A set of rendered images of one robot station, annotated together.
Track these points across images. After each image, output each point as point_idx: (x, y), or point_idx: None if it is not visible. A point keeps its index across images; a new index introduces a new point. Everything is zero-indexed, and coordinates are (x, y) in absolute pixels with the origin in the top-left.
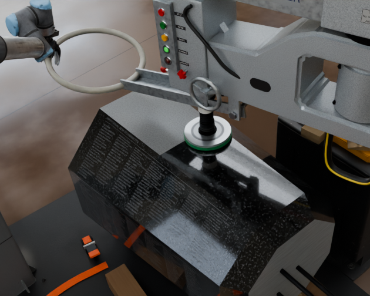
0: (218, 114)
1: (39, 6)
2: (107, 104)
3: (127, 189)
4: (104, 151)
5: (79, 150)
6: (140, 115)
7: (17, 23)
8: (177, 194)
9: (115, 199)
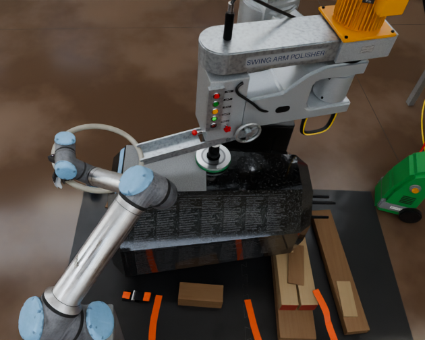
0: None
1: (72, 141)
2: None
3: (193, 228)
4: (151, 218)
5: None
6: None
7: (75, 166)
8: (237, 204)
9: (187, 241)
